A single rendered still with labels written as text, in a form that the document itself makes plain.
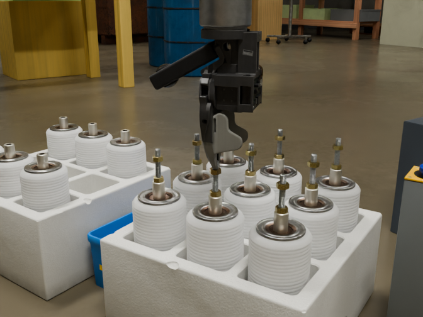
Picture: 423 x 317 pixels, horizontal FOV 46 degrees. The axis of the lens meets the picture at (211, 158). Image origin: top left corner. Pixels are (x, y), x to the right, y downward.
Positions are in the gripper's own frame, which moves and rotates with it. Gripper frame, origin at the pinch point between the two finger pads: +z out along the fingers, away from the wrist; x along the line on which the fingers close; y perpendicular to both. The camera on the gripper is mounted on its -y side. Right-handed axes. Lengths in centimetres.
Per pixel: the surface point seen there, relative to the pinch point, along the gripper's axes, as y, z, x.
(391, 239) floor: 33, 34, 50
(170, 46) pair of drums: -120, 12, 299
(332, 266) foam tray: 19.9, 16.3, 0.2
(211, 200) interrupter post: 0.4, 6.8, -1.1
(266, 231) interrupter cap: 10.1, 8.9, -5.4
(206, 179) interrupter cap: -5.0, 8.9, 13.5
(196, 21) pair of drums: -97, -8, 296
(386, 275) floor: 31, 34, 32
